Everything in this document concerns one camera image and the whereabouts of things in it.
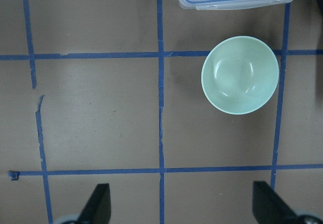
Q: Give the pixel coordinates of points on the green bowl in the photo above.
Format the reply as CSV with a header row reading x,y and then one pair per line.
x,y
240,75

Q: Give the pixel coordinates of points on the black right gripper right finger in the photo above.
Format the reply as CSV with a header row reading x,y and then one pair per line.
x,y
268,207

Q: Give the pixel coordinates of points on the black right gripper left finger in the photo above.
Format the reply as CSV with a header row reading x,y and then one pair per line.
x,y
98,207

